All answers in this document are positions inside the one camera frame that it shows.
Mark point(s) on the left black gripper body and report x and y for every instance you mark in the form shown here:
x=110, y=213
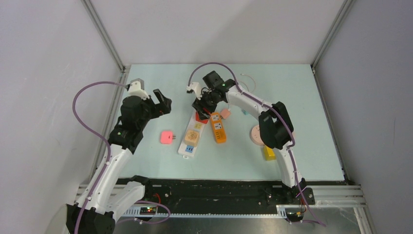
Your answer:
x=150, y=111

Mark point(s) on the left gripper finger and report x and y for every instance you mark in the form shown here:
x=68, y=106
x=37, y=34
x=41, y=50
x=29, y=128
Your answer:
x=161, y=98
x=164, y=107

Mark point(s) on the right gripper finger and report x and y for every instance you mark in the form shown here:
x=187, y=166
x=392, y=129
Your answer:
x=198, y=105
x=204, y=114

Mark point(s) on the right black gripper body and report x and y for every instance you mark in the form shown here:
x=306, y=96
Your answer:
x=209, y=100

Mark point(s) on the red cube socket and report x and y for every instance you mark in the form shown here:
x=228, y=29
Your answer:
x=201, y=121

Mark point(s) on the beige dragon cube adapter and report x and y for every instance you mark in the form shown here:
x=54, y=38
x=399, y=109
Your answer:
x=191, y=138

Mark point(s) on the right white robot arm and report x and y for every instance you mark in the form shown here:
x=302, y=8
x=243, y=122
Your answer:
x=276, y=128

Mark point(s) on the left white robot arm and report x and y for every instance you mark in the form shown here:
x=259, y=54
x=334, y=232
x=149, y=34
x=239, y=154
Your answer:
x=96, y=212

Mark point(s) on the salmon pink charger plug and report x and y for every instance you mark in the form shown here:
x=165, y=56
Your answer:
x=225, y=113

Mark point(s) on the pink flat plug adapter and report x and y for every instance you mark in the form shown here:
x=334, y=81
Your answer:
x=167, y=137

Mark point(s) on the orange power strip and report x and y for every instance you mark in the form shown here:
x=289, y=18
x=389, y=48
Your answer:
x=218, y=128

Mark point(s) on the white multicolour power strip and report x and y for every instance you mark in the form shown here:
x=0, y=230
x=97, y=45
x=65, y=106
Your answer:
x=187, y=151

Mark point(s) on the pink round power strip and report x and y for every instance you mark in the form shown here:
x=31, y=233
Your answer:
x=255, y=136

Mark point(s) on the yellow cube socket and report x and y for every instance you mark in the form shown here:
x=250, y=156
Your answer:
x=268, y=153

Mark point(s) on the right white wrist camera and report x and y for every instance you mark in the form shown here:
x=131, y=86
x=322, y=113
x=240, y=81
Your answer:
x=194, y=88

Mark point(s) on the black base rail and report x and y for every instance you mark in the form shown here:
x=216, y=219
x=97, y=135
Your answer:
x=219, y=197

